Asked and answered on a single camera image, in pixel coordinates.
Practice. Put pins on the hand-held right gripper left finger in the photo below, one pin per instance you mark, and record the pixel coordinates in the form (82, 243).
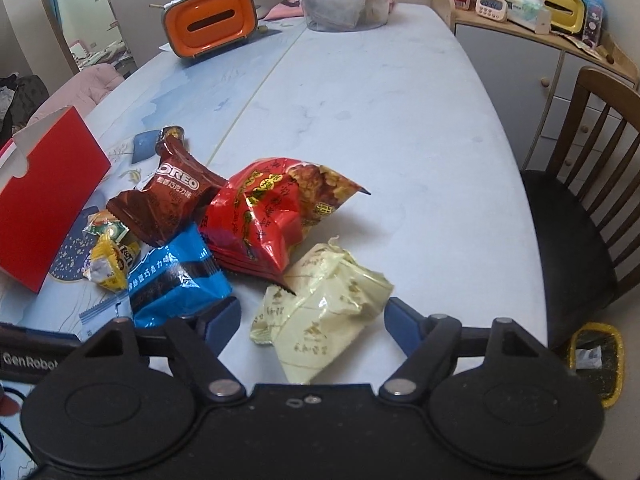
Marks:
(223, 321)

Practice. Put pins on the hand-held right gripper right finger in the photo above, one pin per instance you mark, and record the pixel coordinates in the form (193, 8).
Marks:
(400, 324)

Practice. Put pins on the blue snack packet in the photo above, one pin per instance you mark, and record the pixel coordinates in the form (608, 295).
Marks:
(170, 280)

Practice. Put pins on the cream snack packet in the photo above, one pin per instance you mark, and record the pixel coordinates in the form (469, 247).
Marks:
(320, 320)

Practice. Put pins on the light blue packet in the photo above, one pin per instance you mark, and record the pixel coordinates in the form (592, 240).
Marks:
(100, 316)

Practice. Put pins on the red snack packet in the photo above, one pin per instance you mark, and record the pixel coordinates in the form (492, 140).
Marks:
(250, 220)

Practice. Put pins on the small yellow packet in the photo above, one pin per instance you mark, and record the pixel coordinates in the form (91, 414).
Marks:
(107, 262)

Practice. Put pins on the brown snack packet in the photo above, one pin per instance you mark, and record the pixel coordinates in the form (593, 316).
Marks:
(165, 195)

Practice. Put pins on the red cardboard box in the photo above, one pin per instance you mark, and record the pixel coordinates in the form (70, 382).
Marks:
(50, 185)

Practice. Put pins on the wooden chair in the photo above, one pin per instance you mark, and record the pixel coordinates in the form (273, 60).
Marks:
(565, 230)

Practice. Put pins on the blue fan-shaped coaster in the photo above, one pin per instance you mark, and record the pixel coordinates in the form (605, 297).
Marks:
(146, 146)

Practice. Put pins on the yellow trash bin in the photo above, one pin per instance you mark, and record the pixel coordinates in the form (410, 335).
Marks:
(597, 365)

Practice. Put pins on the dark clothes pile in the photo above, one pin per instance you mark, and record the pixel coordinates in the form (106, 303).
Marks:
(25, 102)

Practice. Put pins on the pink padded jacket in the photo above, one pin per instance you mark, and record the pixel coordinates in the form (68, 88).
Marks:
(80, 92)

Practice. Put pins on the grey wooden cabinet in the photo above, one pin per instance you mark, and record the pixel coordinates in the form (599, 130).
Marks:
(510, 70)

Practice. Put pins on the orange and green tissue box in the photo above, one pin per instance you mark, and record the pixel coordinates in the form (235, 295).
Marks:
(210, 20)

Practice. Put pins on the pink book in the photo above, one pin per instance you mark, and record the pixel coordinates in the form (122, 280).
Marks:
(281, 10)

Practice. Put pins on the white digital timer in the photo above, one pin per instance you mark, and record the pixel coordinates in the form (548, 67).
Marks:
(491, 4)

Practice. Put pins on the standing mirror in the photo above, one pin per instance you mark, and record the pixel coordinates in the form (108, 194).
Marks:
(85, 15)

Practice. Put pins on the white tissue pack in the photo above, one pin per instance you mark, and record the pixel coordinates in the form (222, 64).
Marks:
(520, 2)

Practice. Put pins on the yellow tissue box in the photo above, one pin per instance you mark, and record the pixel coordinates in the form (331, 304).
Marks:
(560, 7)

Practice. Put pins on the blue printed pouch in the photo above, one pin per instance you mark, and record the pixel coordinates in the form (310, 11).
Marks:
(594, 17)

